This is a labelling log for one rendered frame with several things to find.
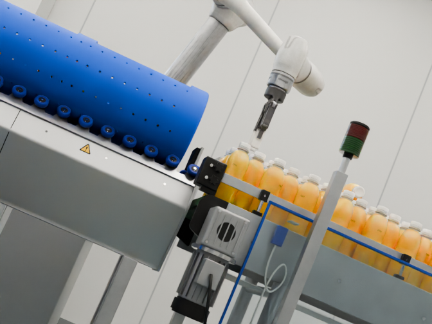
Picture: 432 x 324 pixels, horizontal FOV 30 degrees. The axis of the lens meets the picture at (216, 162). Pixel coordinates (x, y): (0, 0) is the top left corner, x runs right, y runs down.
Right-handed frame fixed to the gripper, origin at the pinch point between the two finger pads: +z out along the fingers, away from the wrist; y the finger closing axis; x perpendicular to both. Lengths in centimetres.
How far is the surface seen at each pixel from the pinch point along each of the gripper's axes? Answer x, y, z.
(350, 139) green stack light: 18, 51, -2
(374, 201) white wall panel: 128, -235, -47
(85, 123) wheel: -56, 24, 23
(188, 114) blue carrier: -27.5, 26.6, 7.1
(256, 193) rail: 1.2, 33.2, 22.0
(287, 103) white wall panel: 49, -246, -85
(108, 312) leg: -25, 22, 73
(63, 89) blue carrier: -66, 25, 16
